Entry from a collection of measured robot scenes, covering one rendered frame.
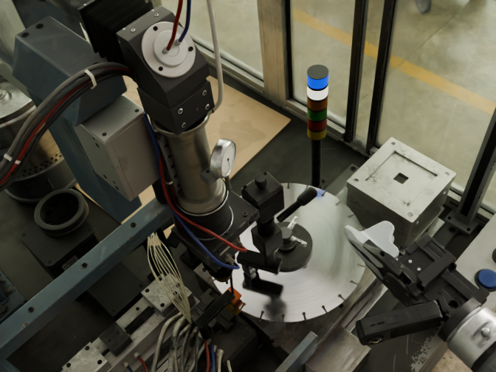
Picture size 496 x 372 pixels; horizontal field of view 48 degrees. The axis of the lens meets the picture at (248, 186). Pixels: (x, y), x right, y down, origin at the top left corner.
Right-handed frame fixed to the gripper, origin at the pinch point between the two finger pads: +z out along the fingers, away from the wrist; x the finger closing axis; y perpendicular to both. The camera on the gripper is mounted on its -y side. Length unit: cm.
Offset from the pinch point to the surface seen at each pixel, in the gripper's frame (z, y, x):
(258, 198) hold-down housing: 12.0, -6.9, 5.1
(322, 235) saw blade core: 14.4, 3.9, -27.4
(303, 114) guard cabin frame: 56, 31, -50
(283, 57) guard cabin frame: 64, 33, -33
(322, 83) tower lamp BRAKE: 33.4, 23.1, -11.0
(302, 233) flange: 16.9, 0.7, -25.8
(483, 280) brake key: -12.1, 22.0, -34.7
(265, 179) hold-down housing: 12.8, -4.4, 6.9
